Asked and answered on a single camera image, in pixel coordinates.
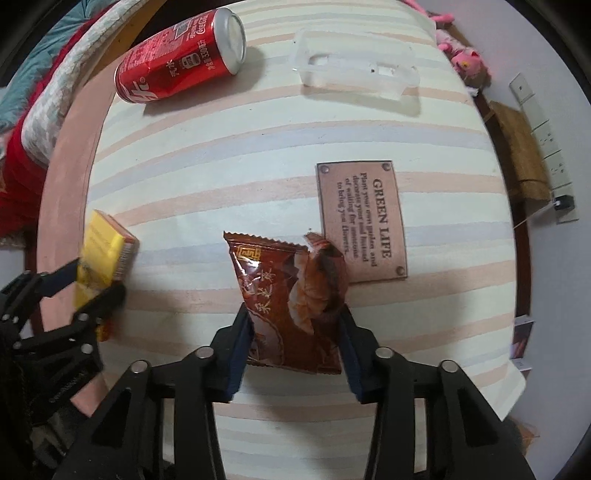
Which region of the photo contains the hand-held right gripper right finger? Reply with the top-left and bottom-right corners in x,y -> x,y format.
337,305 -> 539,480

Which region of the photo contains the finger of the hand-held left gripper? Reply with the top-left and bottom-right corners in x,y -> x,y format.
0,257 -> 83,324
9,282 -> 127,356

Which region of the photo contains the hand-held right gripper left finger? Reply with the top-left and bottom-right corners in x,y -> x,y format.
53,302 -> 257,480

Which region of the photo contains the brown snack packet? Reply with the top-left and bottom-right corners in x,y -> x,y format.
223,231 -> 349,374

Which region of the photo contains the yellow cardboard box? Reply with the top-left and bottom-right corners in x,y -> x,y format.
76,209 -> 140,342

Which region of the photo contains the red blanket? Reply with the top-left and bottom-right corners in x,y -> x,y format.
0,18 -> 93,238

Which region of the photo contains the dark red white booklet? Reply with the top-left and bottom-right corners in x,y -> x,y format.
510,318 -> 535,372

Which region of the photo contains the striped pink tablecloth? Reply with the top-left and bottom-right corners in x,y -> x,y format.
34,0 -> 527,480

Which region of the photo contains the grey checkered bed sheet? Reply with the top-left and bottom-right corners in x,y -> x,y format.
21,0 -> 153,167

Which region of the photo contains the red soda can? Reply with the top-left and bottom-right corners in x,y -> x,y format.
115,7 -> 247,104

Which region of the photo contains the clear plastic container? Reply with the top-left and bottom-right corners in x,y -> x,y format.
291,28 -> 421,102

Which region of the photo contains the white power strip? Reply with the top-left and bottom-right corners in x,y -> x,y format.
509,72 -> 578,224

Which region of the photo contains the pink plush toy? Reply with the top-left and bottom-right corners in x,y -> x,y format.
404,0 -> 494,88

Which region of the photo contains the tan charger cable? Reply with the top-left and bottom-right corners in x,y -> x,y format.
512,203 -> 559,229

